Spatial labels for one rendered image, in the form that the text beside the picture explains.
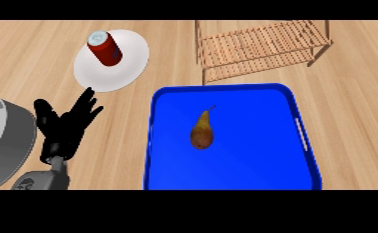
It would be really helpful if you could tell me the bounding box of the grey rounded appliance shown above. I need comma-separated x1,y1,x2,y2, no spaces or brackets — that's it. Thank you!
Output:
0,98,39,187

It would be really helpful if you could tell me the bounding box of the brown pear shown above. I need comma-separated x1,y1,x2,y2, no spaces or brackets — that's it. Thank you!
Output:
190,105,218,151

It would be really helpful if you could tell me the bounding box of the wooden tiered shelf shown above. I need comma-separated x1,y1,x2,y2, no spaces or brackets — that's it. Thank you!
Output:
194,20,336,85

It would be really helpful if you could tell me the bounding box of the white round plate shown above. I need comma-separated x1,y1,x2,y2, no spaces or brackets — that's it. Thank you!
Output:
73,29,151,93

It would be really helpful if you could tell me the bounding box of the red can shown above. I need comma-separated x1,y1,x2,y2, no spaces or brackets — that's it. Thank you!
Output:
86,30,125,67

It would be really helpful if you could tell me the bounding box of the blue tray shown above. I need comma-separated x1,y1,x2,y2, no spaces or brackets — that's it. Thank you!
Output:
142,83,324,191

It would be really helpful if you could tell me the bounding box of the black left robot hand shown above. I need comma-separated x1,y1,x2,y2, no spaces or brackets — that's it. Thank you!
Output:
33,86,105,165

